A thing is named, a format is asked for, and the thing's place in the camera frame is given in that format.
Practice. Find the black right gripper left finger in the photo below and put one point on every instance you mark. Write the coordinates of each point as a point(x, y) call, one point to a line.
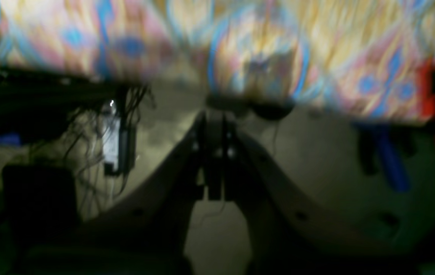
point(143, 234)

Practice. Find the white power strip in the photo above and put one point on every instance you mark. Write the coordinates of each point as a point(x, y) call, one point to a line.
point(119, 142)

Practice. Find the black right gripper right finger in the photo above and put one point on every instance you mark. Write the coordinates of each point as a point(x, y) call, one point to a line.
point(289, 233)

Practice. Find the patterned tablecloth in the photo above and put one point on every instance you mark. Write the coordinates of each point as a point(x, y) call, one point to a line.
point(365, 58)

